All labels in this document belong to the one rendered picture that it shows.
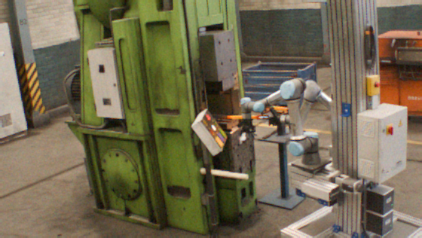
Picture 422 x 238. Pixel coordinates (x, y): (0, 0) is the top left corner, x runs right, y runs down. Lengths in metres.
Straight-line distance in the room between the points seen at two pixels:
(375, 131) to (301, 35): 9.32
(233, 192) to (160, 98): 1.07
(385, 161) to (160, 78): 2.00
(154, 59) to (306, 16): 8.46
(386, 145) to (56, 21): 7.88
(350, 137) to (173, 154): 1.64
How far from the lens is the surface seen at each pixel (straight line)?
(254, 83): 8.17
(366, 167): 3.31
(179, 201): 4.31
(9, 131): 8.75
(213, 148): 3.51
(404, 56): 6.91
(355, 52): 3.20
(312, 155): 3.46
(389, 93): 7.24
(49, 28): 9.83
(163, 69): 4.01
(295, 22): 12.39
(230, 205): 4.37
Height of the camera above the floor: 2.13
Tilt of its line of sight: 15 degrees down
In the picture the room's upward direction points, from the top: 7 degrees counter-clockwise
